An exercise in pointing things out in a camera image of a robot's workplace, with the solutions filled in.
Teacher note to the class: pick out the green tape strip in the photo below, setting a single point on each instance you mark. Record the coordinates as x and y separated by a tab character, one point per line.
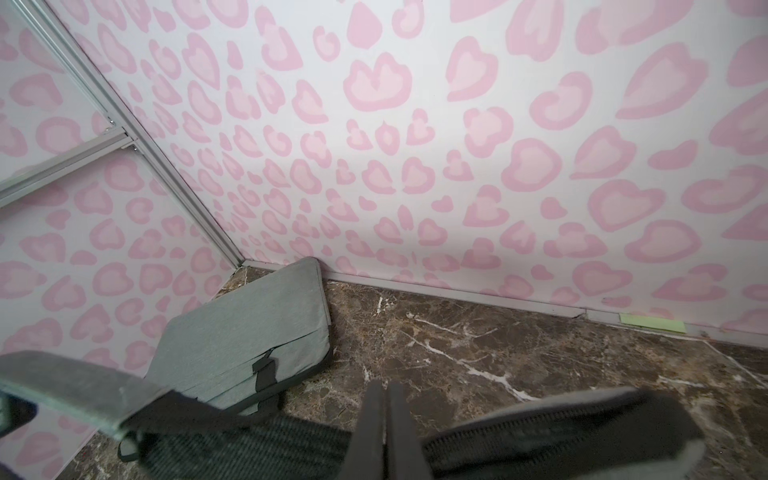
653	323

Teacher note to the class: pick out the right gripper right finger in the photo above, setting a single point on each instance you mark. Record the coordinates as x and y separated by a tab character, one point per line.
405	457

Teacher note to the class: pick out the grey laptop bag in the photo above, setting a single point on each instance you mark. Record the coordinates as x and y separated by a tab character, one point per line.
241	351
618	433

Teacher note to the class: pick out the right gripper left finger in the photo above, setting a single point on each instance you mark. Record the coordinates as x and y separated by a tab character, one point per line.
364	458

